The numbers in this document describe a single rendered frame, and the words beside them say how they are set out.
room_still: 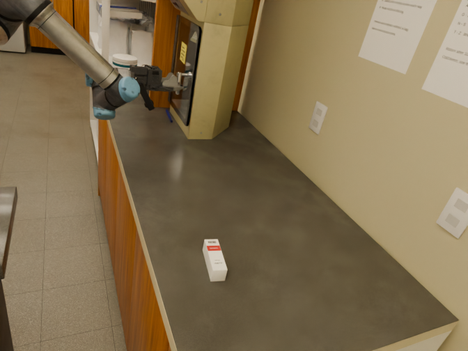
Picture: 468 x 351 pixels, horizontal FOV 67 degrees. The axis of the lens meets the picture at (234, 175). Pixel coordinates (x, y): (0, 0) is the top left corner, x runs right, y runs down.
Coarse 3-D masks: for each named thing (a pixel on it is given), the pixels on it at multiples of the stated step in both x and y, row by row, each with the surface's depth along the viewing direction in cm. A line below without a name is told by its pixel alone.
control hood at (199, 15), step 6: (180, 0) 127; (186, 0) 122; (192, 0) 123; (198, 0) 123; (204, 0) 124; (174, 6) 150; (186, 6) 126; (192, 6) 124; (198, 6) 124; (204, 6) 125; (192, 12) 125; (198, 12) 125; (204, 12) 126; (198, 18) 126; (204, 18) 128
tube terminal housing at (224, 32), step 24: (216, 0) 126; (240, 0) 132; (216, 24) 130; (240, 24) 140; (216, 48) 135; (240, 48) 150; (216, 72) 140; (216, 96) 145; (192, 120) 147; (216, 120) 152
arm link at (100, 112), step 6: (96, 90) 124; (102, 90) 124; (96, 96) 124; (102, 96) 121; (96, 102) 124; (102, 102) 122; (96, 108) 124; (102, 108) 124; (108, 108) 123; (114, 108) 123; (96, 114) 124; (102, 114) 124; (108, 114) 124; (114, 114) 127
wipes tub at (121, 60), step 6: (114, 54) 191; (120, 54) 194; (126, 54) 196; (114, 60) 188; (120, 60) 186; (126, 60) 187; (132, 60) 189; (114, 66) 190; (120, 66) 188; (126, 66) 188
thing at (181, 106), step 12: (180, 24) 150; (192, 24) 136; (180, 36) 150; (192, 36) 137; (180, 48) 151; (192, 48) 137; (180, 60) 152; (192, 60) 138; (192, 72) 138; (192, 84) 139; (180, 96) 154; (180, 108) 154
